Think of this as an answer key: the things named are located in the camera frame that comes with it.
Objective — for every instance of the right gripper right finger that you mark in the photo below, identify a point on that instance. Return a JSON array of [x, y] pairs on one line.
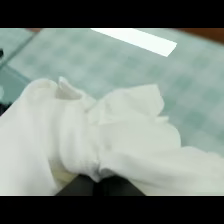
[[120, 188]]

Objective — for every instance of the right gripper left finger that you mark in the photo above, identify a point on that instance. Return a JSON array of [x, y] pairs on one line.
[[79, 188]]

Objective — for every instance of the white shirt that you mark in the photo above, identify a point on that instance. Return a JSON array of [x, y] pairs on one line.
[[126, 140]]

